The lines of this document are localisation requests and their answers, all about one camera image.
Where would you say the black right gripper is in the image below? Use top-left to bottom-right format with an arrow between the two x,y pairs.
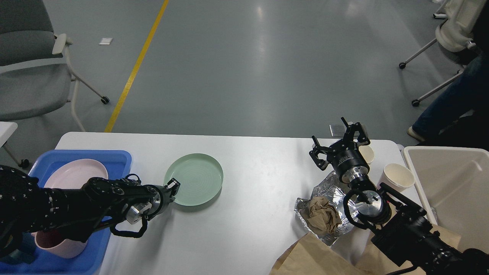
309,117 -> 370,188

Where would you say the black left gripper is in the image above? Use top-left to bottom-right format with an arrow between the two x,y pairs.
126,178 -> 181,224

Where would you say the green plate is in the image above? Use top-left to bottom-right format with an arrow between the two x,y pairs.
165,153 -> 223,207

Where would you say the pink mug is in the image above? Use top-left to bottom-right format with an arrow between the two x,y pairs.
31,230 -> 87,258

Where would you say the dark teal mug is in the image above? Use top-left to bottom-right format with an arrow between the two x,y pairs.
0,233 -> 37,265

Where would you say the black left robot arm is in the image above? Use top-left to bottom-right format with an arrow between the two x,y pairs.
0,165 -> 181,257

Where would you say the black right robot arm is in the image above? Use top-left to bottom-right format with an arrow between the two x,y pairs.
309,117 -> 488,275

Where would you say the grey floor plate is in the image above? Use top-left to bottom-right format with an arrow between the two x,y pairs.
329,122 -> 369,139

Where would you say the white paper cup behind gripper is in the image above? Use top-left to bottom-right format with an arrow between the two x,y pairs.
358,146 -> 375,164

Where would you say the crumpled aluminium foil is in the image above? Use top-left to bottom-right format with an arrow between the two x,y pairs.
295,171 -> 353,246

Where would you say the blue plastic tray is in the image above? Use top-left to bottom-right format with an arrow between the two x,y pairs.
0,150 -> 132,275

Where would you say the crumpled brown paper ball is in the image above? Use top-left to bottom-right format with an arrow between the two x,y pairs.
306,196 -> 341,235

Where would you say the pink plate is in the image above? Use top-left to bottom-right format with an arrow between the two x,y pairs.
44,159 -> 108,189

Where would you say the brown paper bag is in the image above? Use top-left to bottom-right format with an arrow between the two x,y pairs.
269,224 -> 462,275

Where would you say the beige plastic bin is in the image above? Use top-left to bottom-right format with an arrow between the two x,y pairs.
402,146 -> 489,252

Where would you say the person in grey sweater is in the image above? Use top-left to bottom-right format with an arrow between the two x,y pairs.
407,4 -> 489,150

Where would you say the grey office chair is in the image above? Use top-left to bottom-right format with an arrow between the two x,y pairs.
0,0 -> 110,131

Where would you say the white side table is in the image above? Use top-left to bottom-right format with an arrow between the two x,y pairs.
0,121 -> 30,169

